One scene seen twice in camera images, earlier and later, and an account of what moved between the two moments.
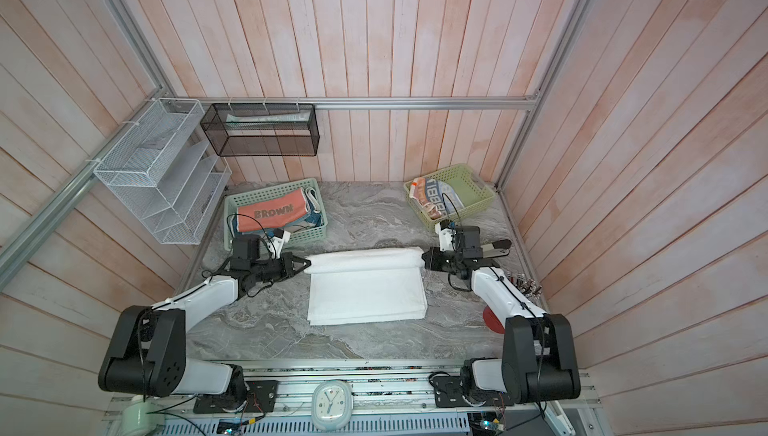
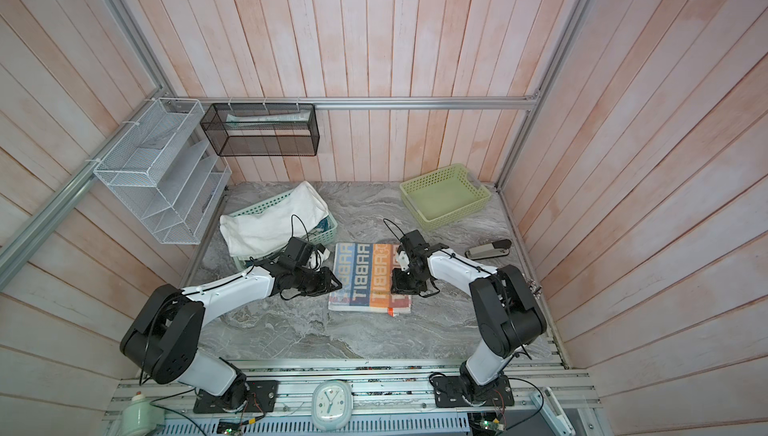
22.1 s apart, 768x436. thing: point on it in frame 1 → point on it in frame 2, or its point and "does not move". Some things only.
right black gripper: x=433 y=261 → x=399 y=284
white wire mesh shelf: x=163 y=168 does not move
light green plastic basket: x=450 y=194 does not move
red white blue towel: x=436 y=197 → x=363 y=271
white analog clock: x=332 y=405 does not move
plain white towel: x=365 y=287 → x=294 y=216
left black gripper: x=288 y=265 → x=325 y=286
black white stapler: x=497 y=248 does not move
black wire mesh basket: x=262 y=129 does not move
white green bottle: x=141 y=417 does not move
